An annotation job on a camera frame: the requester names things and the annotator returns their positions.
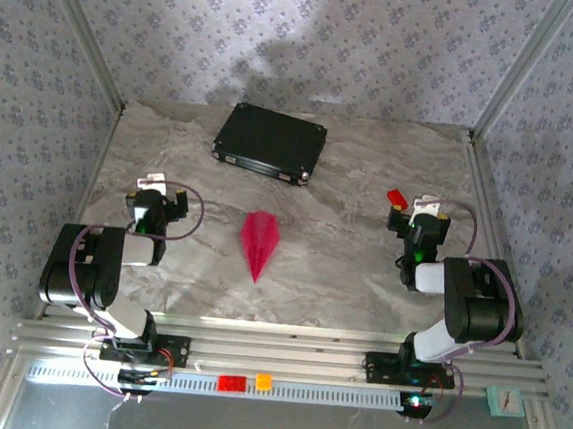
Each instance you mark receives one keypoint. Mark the black hard case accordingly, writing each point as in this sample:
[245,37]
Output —
[270,140]

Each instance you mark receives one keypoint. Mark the shiny red rectangular block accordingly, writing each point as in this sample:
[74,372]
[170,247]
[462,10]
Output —
[231,383]

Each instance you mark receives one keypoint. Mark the red toy brick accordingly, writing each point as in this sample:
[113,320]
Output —
[397,198]

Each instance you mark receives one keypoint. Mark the right controller board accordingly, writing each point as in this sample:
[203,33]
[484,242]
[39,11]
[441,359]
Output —
[418,404]

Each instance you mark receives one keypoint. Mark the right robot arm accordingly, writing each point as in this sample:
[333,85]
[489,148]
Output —
[436,338]

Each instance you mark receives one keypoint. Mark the aluminium side rail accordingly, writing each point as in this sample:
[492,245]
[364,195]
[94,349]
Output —
[90,182]
[488,217]

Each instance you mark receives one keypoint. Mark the small teal clock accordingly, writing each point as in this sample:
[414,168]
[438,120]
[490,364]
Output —
[505,401]

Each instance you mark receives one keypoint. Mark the small orange block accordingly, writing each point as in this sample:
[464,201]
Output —
[264,382]

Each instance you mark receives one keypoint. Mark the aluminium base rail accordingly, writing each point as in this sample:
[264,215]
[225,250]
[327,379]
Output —
[279,349]

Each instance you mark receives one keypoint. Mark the pink paper sheet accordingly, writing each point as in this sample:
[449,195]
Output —
[260,242]

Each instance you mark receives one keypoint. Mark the aluminium corner post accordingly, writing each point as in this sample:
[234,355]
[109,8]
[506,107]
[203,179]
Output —
[521,69]
[84,31]

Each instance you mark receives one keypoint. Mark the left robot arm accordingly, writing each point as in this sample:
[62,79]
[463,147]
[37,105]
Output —
[131,321]

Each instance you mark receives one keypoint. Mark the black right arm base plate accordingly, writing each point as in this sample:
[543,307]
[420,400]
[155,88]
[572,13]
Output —
[378,368]

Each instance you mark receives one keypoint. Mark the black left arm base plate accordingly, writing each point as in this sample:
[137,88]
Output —
[179,350]

